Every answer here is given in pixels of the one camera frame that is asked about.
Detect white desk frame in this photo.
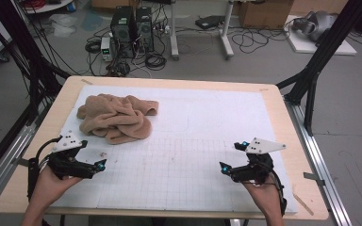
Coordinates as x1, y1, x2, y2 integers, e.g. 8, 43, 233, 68
169, 0, 236, 61

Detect white foam mat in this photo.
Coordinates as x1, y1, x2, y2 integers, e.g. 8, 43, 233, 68
50, 84, 299, 215

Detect small coiled black cable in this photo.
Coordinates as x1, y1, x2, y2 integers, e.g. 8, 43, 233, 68
84, 39, 102, 55

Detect slim black computer tower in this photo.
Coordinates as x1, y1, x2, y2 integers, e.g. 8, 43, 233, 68
135, 7, 156, 53

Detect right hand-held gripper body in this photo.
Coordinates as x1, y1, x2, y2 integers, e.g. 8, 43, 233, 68
233, 137, 288, 186

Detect person's right hand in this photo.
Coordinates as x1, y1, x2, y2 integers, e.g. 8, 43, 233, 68
242, 180, 283, 218

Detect white floor board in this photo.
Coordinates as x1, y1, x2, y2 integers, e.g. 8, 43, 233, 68
284, 14, 358, 57

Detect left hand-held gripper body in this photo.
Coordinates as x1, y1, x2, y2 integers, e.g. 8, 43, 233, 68
45, 130, 91, 181

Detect black frame stand with cables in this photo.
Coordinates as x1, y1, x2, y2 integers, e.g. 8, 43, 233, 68
0, 0, 72, 126

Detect aluminium table rail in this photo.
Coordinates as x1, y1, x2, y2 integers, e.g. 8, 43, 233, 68
284, 97, 354, 226
0, 103, 55, 215

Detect white power supply unit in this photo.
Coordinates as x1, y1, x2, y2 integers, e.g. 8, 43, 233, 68
100, 36, 118, 62

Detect clear plastic bag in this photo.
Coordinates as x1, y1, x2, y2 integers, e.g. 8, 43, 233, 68
48, 13, 79, 39

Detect grey metal bracket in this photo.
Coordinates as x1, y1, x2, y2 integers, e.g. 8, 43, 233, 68
12, 156, 32, 168
303, 171, 326, 186

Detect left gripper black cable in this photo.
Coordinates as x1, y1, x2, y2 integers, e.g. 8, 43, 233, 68
26, 136, 63, 202

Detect grey rounded device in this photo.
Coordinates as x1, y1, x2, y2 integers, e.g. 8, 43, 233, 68
291, 9, 338, 42

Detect person's left hand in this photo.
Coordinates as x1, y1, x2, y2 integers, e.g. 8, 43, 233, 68
29, 167, 83, 211

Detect black flat device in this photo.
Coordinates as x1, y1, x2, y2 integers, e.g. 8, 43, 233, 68
195, 14, 226, 31

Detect large black computer tower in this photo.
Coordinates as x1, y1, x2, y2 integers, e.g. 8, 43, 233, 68
109, 5, 139, 59

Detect thin wooden stick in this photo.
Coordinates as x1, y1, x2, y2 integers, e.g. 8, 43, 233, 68
291, 192, 315, 217

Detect white round table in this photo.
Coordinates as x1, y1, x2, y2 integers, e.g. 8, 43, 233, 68
22, 0, 74, 15

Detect loose black floor cables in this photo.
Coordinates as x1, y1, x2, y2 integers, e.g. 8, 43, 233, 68
232, 26, 291, 55

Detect large cardboard box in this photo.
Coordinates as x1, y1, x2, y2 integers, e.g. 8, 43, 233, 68
239, 0, 295, 31

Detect tan towel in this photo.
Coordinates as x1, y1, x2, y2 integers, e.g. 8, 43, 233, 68
75, 92, 160, 146

